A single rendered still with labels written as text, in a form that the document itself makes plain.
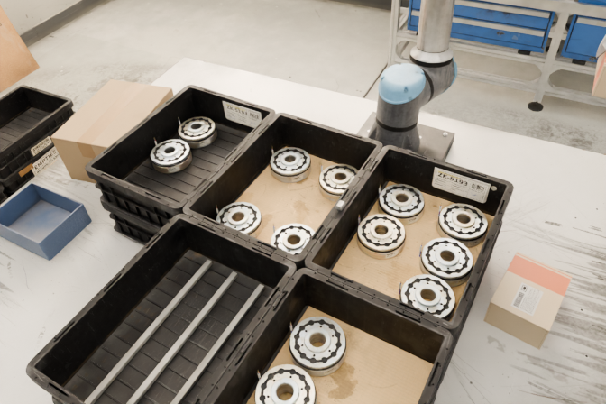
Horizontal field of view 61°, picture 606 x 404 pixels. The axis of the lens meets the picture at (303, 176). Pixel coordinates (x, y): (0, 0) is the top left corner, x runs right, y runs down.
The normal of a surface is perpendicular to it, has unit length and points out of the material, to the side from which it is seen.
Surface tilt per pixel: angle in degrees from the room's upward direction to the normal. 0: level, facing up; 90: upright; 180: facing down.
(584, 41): 90
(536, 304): 0
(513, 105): 0
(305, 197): 0
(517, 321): 90
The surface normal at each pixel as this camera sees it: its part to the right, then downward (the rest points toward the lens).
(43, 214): -0.05, -0.73
